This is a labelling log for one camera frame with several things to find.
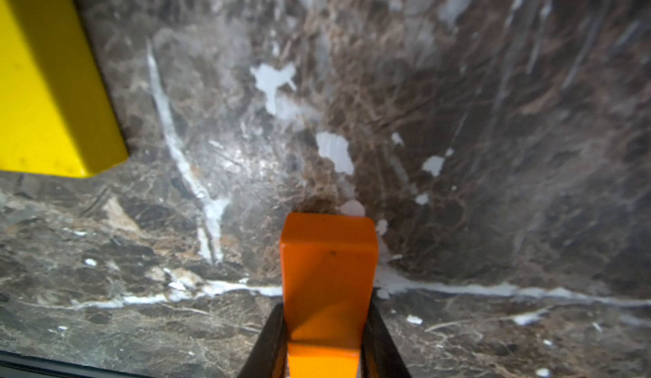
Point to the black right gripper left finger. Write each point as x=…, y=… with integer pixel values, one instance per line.
x=269, y=356

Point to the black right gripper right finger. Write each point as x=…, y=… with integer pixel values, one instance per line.
x=379, y=355

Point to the long yellow building block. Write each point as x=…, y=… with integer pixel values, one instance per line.
x=56, y=115

